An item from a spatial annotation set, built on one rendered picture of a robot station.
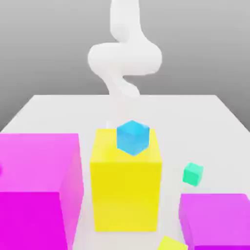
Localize small blue cube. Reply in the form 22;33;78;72
116;120;150;157

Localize small green cube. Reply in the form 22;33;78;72
182;162;204;187

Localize large yellow box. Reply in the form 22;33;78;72
89;128;163;233

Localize large magenta box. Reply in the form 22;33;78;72
0;133;84;250

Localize small yellow cube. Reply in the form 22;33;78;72
157;235;188;250

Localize large purple box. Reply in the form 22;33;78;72
178;193;250;250

